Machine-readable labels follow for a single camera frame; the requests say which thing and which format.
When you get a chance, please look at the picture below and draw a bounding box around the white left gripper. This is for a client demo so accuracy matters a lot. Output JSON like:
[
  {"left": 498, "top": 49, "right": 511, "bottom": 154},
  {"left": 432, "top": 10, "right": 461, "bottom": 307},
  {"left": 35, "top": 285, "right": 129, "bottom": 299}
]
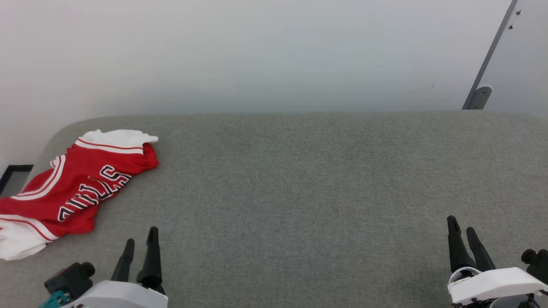
[{"left": 64, "top": 227, "right": 168, "bottom": 308}]

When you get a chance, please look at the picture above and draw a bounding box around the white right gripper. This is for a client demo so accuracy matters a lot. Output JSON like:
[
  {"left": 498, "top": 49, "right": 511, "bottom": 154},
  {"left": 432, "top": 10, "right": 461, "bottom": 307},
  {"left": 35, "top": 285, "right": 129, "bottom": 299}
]
[{"left": 447, "top": 216, "right": 548, "bottom": 305}]

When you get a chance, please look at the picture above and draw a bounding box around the red and white basketball jersey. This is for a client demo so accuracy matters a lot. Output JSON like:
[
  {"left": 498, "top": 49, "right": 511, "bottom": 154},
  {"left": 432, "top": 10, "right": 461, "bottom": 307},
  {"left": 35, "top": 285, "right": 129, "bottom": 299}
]
[{"left": 0, "top": 129, "right": 159, "bottom": 261}]

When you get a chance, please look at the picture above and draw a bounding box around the black framed panel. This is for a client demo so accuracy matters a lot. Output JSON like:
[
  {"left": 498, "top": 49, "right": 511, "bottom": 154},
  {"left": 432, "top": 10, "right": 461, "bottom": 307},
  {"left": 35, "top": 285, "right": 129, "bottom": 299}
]
[{"left": 0, "top": 164, "right": 34, "bottom": 197}]

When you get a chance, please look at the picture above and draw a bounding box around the teal cable connector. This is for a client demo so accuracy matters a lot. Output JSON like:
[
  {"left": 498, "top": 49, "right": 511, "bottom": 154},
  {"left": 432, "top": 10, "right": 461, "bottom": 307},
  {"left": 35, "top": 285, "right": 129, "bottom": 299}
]
[{"left": 38, "top": 290, "right": 70, "bottom": 308}]

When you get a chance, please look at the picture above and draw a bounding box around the grey metal floor bracket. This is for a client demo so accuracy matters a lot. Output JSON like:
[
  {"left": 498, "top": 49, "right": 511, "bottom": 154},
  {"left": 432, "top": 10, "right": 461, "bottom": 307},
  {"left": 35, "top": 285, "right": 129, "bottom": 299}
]
[{"left": 470, "top": 86, "right": 492, "bottom": 110}]

